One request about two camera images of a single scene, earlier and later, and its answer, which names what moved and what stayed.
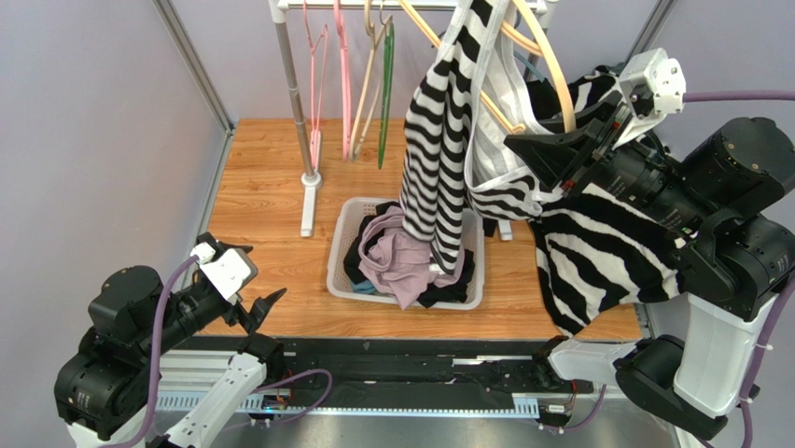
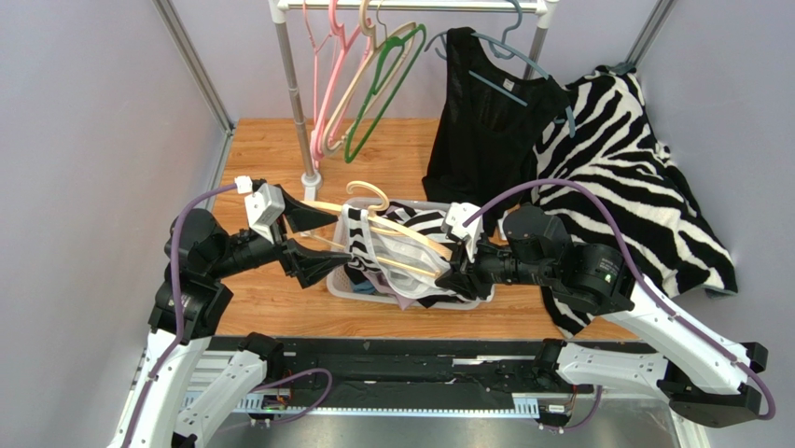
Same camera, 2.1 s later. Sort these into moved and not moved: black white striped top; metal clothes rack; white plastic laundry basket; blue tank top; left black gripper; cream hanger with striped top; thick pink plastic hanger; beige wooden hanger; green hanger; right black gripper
Moved: black white striped top; thick pink plastic hanger; left black gripper; cream hanger with striped top; right black gripper; green hanger; beige wooden hanger
Not moved: blue tank top; white plastic laundry basket; metal clothes rack
